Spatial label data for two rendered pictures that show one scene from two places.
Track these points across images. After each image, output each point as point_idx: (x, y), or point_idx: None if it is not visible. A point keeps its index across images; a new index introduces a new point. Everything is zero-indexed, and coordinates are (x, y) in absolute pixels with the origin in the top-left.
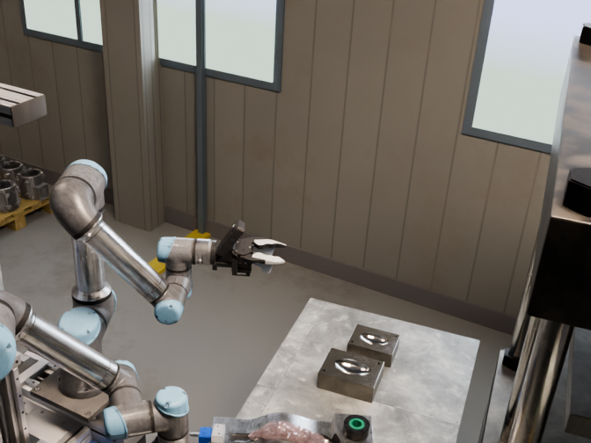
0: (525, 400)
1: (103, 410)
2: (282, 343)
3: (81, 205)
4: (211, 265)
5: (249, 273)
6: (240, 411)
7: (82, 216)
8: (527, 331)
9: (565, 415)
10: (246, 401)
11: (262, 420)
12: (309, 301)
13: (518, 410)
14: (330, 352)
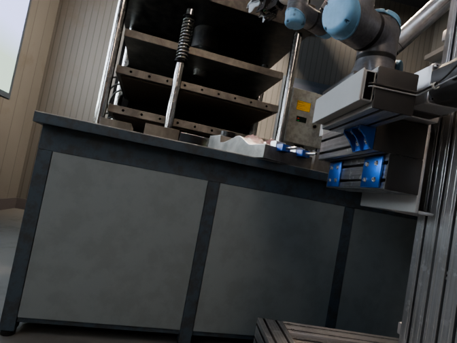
0: (296, 64)
1: (401, 61)
2: (131, 131)
3: None
4: (285, 5)
5: (268, 19)
6: (234, 152)
7: None
8: (177, 88)
9: (277, 76)
10: (220, 150)
11: (248, 141)
12: (44, 112)
13: (294, 68)
14: (151, 124)
